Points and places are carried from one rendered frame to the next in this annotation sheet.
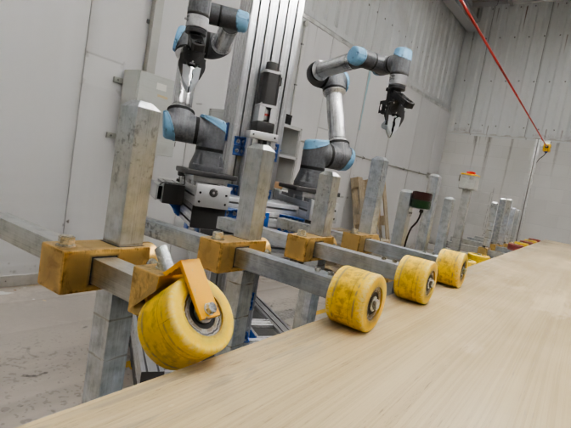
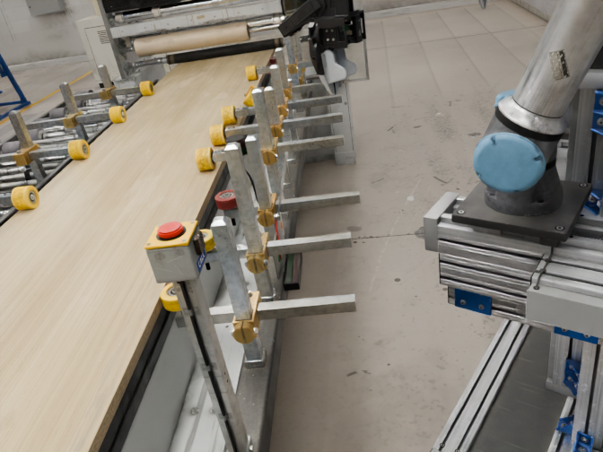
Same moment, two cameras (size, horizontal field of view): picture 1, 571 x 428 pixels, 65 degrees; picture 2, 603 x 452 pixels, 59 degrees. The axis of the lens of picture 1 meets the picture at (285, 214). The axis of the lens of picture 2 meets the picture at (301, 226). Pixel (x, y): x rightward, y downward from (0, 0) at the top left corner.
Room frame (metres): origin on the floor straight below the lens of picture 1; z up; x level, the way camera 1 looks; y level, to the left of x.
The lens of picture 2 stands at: (2.78, -0.94, 1.60)
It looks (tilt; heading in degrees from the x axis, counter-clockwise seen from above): 29 degrees down; 154
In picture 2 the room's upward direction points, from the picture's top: 10 degrees counter-clockwise
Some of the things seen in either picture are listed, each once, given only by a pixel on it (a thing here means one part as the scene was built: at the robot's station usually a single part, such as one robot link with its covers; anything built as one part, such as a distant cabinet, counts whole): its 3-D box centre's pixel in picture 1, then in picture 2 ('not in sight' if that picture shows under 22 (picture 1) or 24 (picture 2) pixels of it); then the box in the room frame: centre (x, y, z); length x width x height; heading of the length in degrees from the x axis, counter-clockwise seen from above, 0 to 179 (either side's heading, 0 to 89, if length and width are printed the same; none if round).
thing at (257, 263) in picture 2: not in sight; (258, 252); (1.58, -0.49, 0.84); 0.14 x 0.06 x 0.05; 146
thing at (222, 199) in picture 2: not in sight; (230, 209); (1.28, -0.44, 0.85); 0.08 x 0.08 x 0.11
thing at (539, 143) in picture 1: (530, 199); not in sight; (3.69, -1.97, 1.20); 0.15 x 0.12 x 1.00; 146
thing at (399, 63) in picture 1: (400, 62); not in sight; (1.90, -0.37, 1.62); 0.09 x 0.08 x 0.11; 30
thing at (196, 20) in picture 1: (195, 24); not in sight; (1.56, 0.41, 1.54); 0.08 x 0.08 x 0.05
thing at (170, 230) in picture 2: not in sight; (170, 231); (2.02, -0.79, 1.22); 0.04 x 0.04 x 0.02
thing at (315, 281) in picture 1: (226, 250); (284, 106); (0.74, 0.09, 0.95); 0.50 x 0.04 x 0.04; 56
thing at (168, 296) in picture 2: (476, 267); (182, 307); (1.68, -0.75, 0.85); 0.08 x 0.08 x 0.11
